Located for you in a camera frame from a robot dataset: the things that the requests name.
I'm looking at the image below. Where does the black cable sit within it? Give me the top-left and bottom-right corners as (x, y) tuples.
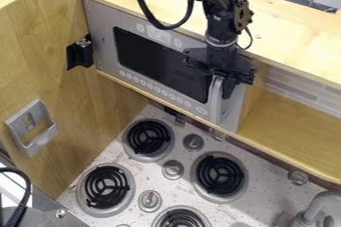
(129, 0), (197, 32)

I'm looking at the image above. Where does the toy microwave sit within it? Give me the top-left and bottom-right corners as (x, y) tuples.
(65, 0), (248, 134)

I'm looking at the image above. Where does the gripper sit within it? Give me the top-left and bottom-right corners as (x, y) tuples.
(180, 40), (257, 101)

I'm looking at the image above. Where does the tap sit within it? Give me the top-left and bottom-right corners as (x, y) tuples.
(294, 190), (341, 227)

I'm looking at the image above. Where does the toy stove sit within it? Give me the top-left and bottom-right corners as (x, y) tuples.
(74, 117), (251, 227)

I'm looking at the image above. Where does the grey wall holder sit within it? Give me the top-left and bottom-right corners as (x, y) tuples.
(4, 99), (62, 157)

